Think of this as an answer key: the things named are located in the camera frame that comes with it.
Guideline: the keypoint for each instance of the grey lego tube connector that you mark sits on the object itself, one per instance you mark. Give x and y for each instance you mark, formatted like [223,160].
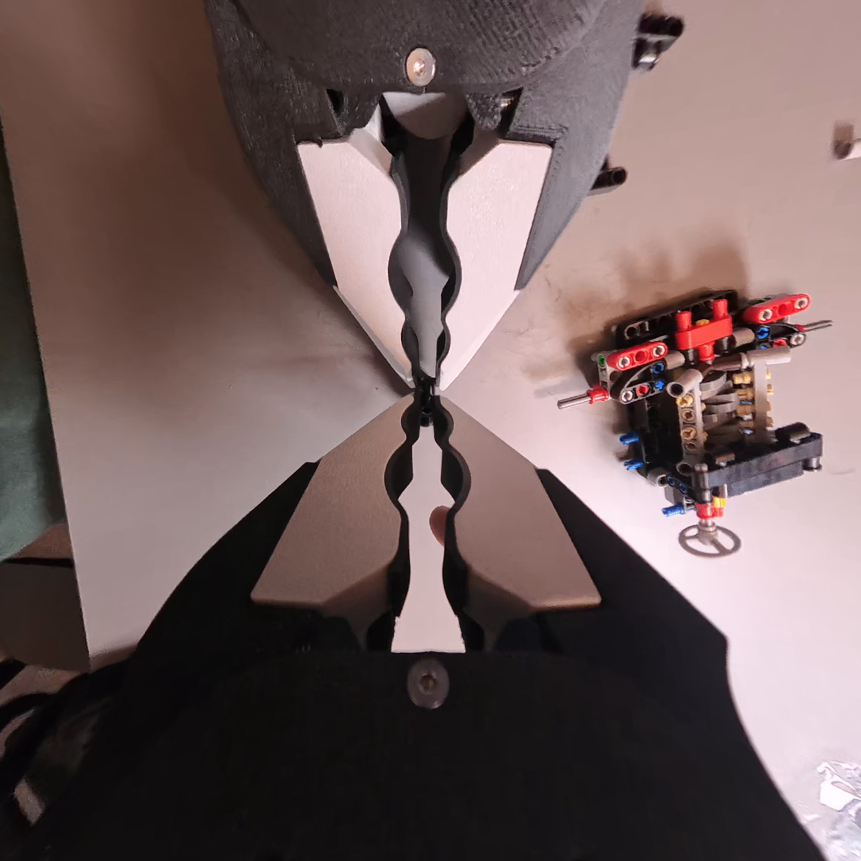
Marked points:
[846,141]

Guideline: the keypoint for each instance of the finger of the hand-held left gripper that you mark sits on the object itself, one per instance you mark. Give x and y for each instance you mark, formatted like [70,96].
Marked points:
[350,215]
[504,215]

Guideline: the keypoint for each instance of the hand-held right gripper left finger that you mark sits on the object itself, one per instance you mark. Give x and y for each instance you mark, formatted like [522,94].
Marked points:
[329,538]

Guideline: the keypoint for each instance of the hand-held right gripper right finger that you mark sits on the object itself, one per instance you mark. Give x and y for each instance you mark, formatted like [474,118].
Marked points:
[524,538]

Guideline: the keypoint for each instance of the partly built lego car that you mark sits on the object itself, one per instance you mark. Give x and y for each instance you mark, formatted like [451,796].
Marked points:
[706,417]

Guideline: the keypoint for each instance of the clear plastic bag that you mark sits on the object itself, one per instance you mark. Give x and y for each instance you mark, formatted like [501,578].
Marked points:
[841,814]

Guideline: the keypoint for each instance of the person's right hand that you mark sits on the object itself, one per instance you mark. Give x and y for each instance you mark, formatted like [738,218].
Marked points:
[438,524]

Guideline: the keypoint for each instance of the black lego pin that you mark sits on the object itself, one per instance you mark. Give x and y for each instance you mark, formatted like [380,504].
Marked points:
[428,393]

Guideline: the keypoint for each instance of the black square lego frame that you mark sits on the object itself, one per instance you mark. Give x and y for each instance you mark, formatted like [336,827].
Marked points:
[658,40]

